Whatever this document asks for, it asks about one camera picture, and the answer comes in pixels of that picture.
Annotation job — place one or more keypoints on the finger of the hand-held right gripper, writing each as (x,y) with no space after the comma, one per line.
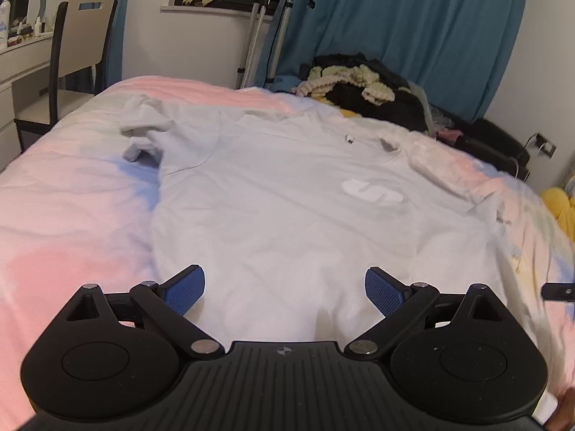
(559,291)

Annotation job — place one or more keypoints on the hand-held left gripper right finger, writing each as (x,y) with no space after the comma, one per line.
(382,290)

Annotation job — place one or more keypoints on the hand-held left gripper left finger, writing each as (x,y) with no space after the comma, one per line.
(185,290)

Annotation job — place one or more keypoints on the light grey t-shirt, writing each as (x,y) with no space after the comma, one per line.
(278,215)

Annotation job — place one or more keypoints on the pile of dark clothes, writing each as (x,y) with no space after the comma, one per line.
(395,98)

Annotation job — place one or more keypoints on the yellow cloth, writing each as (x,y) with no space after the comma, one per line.
(560,206)

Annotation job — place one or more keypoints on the pastel tie-dye bed blanket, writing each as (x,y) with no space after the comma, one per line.
(67,206)

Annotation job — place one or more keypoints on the black bag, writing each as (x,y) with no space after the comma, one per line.
(494,141)

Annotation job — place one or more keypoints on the cream knitted plush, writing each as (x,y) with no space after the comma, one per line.
(355,81)

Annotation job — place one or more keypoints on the wide blue curtain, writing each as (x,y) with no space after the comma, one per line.
(404,18)

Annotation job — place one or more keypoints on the white desk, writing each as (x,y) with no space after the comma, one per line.
(22,67)

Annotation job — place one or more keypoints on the beige and black chair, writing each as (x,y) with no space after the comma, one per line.
(83,31)

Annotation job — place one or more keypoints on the garment steamer stand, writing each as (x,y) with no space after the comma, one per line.
(283,22)

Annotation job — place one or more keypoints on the white bottle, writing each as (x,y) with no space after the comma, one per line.
(4,27)

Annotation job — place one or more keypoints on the wall socket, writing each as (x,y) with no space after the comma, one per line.
(544,144)

